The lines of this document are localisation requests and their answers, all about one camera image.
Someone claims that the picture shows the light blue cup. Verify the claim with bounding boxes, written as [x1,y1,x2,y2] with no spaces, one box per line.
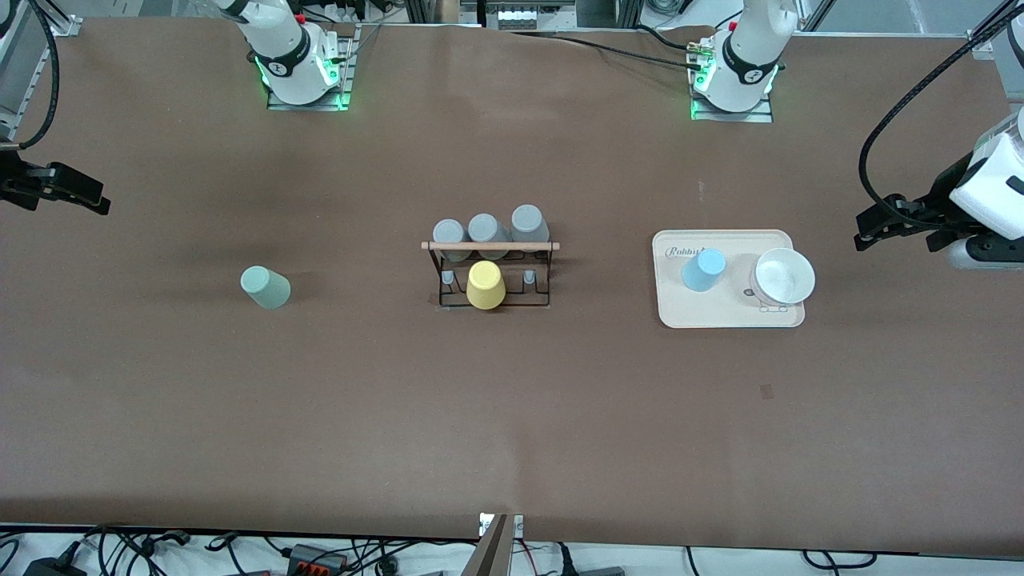
[682,249,727,293]

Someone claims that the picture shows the pale green cup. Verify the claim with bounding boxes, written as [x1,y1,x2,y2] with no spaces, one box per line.
[240,266,292,310]

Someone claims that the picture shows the white bowl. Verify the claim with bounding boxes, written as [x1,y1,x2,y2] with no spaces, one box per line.
[750,247,816,306]

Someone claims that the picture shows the beige rabbit print tray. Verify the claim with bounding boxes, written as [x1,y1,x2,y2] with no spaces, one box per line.
[652,230,806,330]

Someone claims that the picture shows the grey cup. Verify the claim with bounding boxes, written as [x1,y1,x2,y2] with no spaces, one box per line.
[467,214,511,259]
[433,219,471,262]
[510,205,551,255]

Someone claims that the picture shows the black power adapter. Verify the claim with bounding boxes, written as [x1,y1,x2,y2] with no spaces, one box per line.
[22,555,90,576]

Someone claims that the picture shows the yellow cup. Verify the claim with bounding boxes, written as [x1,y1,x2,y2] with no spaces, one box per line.
[466,261,507,310]

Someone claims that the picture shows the black orange connector box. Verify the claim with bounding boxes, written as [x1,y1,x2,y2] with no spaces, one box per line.
[286,543,350,576]

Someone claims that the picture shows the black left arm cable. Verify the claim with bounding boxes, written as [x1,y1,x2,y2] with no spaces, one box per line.
[858,0,1024,210]

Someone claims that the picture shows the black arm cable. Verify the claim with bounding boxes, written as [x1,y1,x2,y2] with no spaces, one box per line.
[14,0,62,153]
[858,0,1024,210]

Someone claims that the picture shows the aluminium frame profile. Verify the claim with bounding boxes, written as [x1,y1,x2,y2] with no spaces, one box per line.
[0,0,82,141]
[966,0,1024,58]

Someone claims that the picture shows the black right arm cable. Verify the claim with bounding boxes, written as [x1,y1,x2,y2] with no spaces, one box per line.
[14,0,62,153]

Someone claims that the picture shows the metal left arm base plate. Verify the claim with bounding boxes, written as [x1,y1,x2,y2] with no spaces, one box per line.
[688,38,775,124]

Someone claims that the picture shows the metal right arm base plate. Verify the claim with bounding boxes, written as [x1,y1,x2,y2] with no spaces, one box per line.
[266,24,358,112]

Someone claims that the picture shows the looped black floor cable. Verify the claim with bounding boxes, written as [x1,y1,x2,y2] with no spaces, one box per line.
[802,550,878,570]

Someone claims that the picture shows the black cable on table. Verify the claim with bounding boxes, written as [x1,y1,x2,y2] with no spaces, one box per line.
[510,30,706,70]

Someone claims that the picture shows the tangled black floor cables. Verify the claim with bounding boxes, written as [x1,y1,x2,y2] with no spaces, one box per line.
[0,524,481,576]

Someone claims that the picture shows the black wire cup rack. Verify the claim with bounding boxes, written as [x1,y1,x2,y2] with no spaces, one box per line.
[421,240,561,310]

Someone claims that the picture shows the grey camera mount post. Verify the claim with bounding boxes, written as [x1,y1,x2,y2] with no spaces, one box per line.
[460,513,525,576]

